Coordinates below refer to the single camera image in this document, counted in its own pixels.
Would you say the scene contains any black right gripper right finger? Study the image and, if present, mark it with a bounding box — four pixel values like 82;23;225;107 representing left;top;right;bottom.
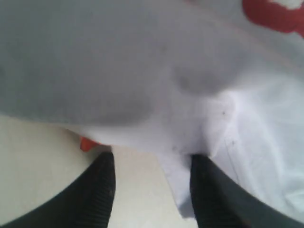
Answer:
190;154;304;228

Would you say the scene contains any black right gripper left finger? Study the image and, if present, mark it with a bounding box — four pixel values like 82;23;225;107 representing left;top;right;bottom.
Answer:
3;152;116;228

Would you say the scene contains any white t-shirt red lettering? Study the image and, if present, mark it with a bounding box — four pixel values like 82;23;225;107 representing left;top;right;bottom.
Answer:
0;0;304;222

